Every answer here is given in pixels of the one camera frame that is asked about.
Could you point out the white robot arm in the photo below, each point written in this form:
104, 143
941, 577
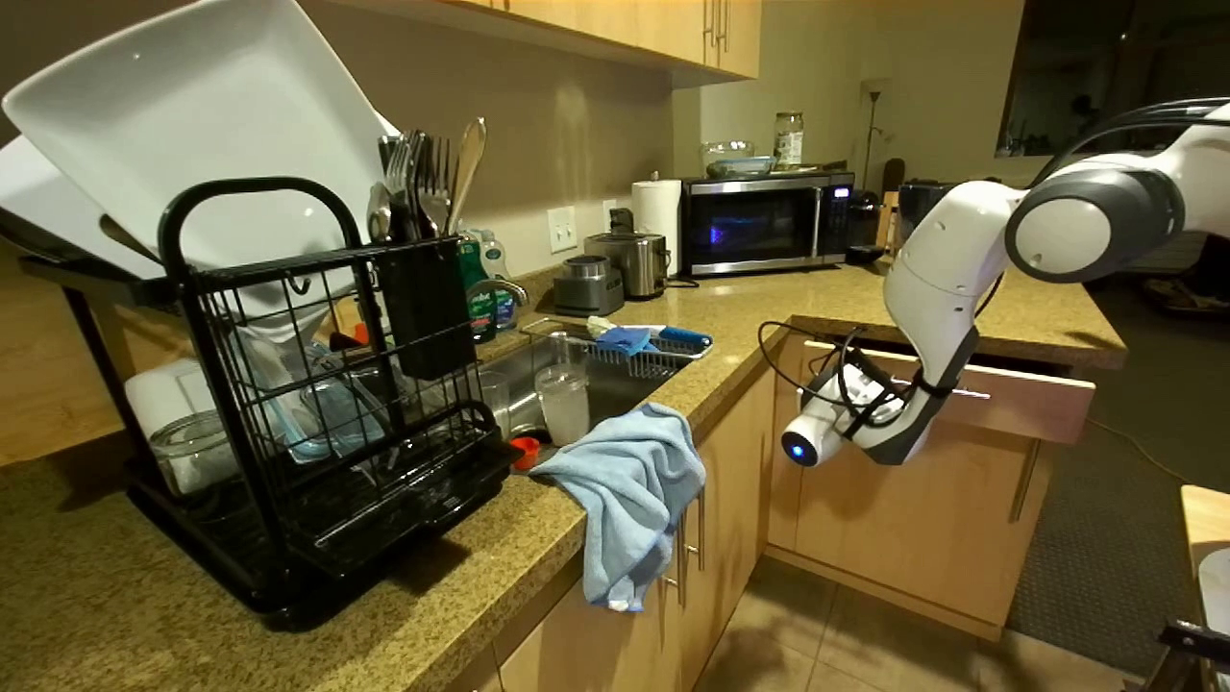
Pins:
945, 276

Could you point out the blue sponge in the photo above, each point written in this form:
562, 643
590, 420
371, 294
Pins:
619, 343

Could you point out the steel sink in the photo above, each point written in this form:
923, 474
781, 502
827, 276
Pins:
630, 380

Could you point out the small dark grey appliance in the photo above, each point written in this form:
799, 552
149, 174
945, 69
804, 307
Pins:
586, 289

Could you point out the clear plastic cup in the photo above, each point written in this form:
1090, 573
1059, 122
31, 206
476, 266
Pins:
562, 404

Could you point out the steel toaster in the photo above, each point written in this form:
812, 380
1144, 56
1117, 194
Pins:
637, 263

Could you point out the white paper towel roll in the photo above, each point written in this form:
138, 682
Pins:
657, 224

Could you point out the small red item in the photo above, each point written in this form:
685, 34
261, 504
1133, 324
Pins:
526, 452

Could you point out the green dish soap bottle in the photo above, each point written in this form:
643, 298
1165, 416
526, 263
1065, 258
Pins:
484, 289

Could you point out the light blue cloth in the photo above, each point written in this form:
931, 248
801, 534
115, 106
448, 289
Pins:
637, 502

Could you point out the black steel microwave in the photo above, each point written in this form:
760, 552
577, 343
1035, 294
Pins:
755, 224

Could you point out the black utensil holder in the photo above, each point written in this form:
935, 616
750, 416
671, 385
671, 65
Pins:
425, 309

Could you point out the wooden sink base cabinet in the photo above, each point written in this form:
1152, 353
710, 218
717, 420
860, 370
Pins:
734, 515

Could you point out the glass bowl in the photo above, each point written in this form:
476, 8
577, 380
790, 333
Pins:
739, 162

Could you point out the wooden spoon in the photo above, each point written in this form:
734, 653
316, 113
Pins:
464, 166

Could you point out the glass jar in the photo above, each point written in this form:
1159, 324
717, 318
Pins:
790, 142

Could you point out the steel kitchen utensil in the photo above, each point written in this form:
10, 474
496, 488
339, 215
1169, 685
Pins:
408, 174

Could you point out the black coffee machine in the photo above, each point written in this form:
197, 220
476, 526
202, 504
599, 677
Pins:
863, 231

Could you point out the pale blue plastic container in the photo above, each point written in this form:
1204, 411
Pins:
321, 416

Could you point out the wooden knife block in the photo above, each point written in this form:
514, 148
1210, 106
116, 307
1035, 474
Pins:
889, 206

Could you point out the wooden upper cabinets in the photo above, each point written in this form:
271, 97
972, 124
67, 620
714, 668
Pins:
640, 24

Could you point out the wooden cabinet door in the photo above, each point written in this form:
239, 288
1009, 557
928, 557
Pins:
923, 539

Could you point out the dark window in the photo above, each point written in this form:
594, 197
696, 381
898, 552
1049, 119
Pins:
1078, 65

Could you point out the black clamp stand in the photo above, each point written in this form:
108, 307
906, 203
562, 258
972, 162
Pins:
1192, 657

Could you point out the white light switch plate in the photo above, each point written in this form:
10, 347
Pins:
562, 229

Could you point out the white wall outlet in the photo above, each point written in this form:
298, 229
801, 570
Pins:
613, 215

